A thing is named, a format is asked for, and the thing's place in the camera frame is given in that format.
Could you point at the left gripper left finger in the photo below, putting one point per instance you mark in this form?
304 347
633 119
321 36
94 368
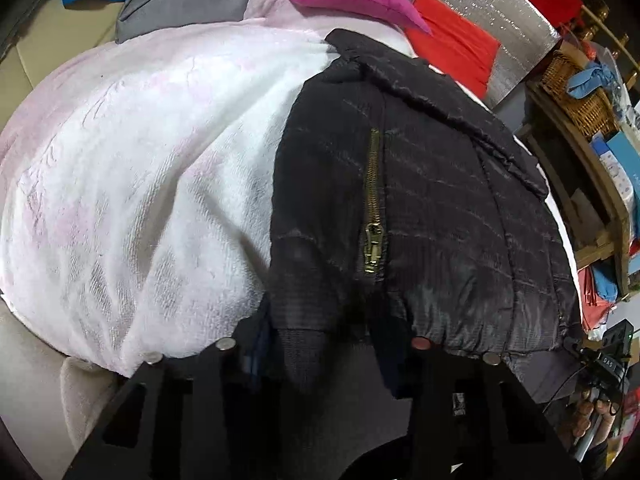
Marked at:
189 418

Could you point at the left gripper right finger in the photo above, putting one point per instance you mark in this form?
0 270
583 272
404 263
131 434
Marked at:
468 420

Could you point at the black puffer jacket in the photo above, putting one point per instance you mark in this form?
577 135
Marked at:
401 209

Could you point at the blue white box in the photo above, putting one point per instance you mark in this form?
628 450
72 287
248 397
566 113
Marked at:
620 160

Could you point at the wooden shelf unit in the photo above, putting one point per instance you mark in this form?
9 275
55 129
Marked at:
591 207

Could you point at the white pink bed blanket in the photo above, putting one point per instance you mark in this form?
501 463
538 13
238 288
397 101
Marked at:
136 188

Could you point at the light blue cloth in basket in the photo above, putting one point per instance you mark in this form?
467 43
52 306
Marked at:
595 76

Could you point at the red orange cushion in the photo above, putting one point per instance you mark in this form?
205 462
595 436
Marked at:
455 45

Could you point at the silver insulation foil sheet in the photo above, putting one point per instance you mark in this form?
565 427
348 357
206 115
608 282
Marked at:
525 37

